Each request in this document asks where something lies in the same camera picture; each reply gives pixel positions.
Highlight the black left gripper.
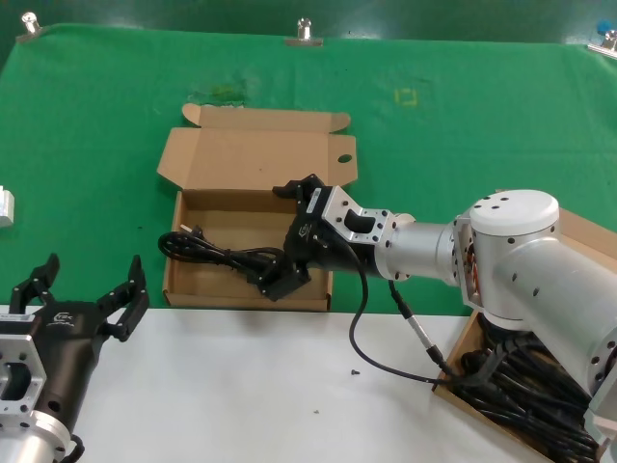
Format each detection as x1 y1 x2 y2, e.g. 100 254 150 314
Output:
12 253 150 430

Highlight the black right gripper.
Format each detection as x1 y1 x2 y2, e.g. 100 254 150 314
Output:
246 172 382 303

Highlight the brown cardboard box of cables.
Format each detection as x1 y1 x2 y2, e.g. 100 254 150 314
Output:
431 206 617 463

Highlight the brown cardboard box with hole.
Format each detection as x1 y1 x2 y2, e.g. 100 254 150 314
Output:
156 101 359 313

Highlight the white metal block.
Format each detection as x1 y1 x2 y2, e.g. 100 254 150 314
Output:
0 185 15 228

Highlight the green table cloth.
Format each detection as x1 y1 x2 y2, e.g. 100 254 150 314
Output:
0 23 617 319

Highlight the clear tape scrap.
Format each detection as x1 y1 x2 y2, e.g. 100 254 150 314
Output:
187 84 250 107

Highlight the silver metal table clamp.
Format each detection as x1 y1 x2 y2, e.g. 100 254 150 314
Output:
283 17 323 48
16 13 43 43
586 29 617 57

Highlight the silver right camera bracket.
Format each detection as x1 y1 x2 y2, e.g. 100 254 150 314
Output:
320 185 399 247

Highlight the silver camera bracket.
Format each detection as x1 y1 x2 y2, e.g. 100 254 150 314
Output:
320 185 399 247
0 332 47 430

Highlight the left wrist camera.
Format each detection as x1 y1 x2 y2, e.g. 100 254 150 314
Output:
0 311 35 335

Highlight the silver left camera bracket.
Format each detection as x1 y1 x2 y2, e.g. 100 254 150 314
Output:
0 332 47 430

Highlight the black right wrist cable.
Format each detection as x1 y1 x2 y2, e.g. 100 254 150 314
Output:
336 235 483 388

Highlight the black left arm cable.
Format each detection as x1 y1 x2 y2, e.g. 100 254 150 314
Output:
62 433 86 463

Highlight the black power cable pile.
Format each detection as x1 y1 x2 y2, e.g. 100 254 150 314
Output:
455 317 604 463

